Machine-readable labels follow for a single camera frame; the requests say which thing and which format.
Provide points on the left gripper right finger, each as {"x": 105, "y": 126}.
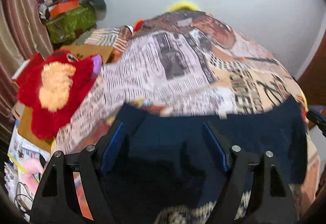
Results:
{"x": 254, "y": 190}

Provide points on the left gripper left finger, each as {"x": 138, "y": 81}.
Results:
{"x": 56, "y": 198}

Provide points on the navy patterned hooded garment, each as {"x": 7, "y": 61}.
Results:
{"x": 166, "y": 172}

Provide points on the wooden door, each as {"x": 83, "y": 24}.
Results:
{"x": 312, "y": 82}

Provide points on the pink plush toy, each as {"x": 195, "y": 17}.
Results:
{"x": 32, "y": 167}

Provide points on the red plush toy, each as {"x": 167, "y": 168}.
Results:
{"x": 53, "y": 91}

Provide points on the newspaper print bed quilt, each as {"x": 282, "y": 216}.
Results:
{"x": 178, "y": 63}

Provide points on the green storage box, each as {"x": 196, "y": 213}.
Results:
{"x": 63, "y": 28}

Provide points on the striped red gold curtain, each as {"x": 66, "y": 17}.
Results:
{"x": 22, "y": 34}

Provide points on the orange box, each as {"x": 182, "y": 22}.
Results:
{"x": 63, "y": 7}

